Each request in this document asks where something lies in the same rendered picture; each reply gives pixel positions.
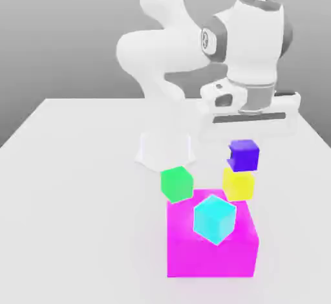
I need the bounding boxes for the small cyan cube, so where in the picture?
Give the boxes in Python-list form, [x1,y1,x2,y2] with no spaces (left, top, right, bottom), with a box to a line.
[193,194,237,246]

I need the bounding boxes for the small yellow cube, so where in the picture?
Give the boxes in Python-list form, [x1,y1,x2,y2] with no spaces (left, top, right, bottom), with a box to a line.
[222,167,256,202]

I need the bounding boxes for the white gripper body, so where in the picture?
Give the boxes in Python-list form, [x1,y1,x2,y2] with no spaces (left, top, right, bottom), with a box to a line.
[200,92,303,141]

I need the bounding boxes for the small purple cube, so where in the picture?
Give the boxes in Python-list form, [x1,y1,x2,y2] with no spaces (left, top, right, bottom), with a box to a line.
[226,139,260,173]

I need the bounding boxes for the small green cube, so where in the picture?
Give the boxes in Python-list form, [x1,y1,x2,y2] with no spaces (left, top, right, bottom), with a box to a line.
[160,166,195,204]

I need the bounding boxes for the large magenta box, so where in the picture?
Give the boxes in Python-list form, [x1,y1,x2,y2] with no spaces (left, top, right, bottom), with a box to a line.
[167,189,260,278]

